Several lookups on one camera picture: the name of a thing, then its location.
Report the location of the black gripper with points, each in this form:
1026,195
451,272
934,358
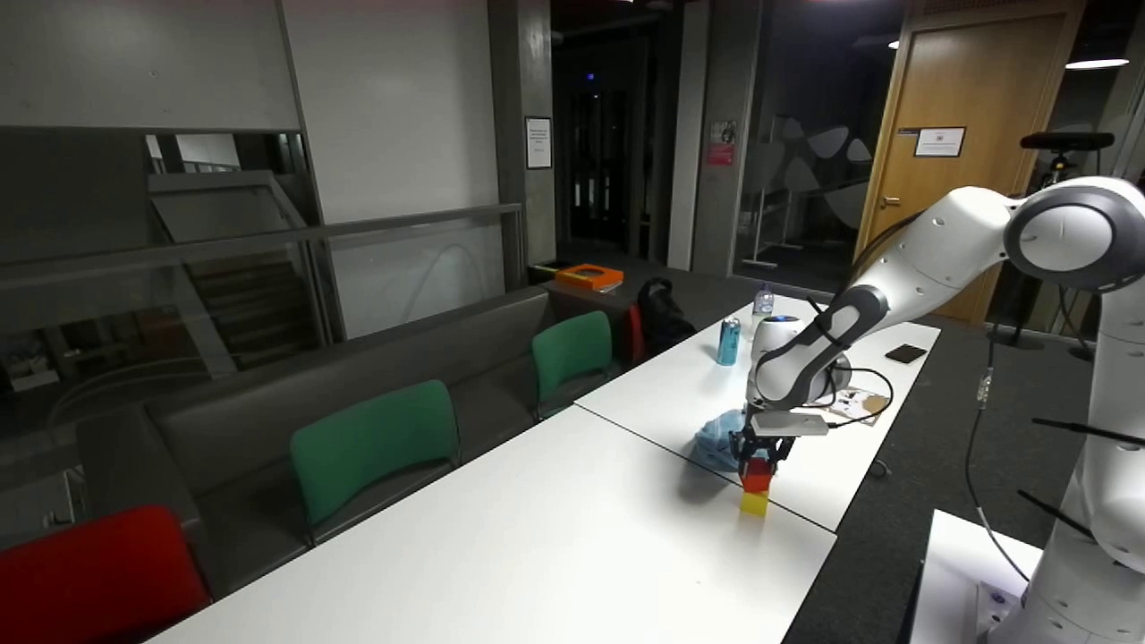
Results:
766,446

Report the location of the orange cube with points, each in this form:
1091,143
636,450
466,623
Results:
756,477

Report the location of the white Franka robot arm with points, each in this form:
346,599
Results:
953,251

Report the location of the yellow cube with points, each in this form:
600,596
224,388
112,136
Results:
754,503

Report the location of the blue striped towel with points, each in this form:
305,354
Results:
718,446

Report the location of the clear water bottle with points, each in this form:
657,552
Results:
763,302

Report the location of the black backpack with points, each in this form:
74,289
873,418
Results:
659,321

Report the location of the black phone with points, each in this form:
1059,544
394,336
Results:
908,351

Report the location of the green chair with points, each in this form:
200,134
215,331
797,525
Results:
574,351
370,441

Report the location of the white robot stand table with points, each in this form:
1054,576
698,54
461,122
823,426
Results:
970,574

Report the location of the orange box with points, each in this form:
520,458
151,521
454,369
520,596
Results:
589,277

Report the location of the white door sign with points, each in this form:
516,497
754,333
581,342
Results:
940,141

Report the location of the white paper notice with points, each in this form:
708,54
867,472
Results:
538,141

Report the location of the wooden door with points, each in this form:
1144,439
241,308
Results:
953,84

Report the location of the ceiling light strip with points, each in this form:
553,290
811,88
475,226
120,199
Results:
1095,66

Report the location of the grey sofa bench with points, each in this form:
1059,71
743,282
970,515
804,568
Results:
236,418

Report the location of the dark interior window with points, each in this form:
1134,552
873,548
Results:
120,272

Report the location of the red chair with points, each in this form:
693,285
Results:
93,576

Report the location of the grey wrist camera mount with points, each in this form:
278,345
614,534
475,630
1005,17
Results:
792,424

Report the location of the red wall sign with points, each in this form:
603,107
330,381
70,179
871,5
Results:
720,156

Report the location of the black stereo camera bar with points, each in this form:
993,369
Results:
1063,141

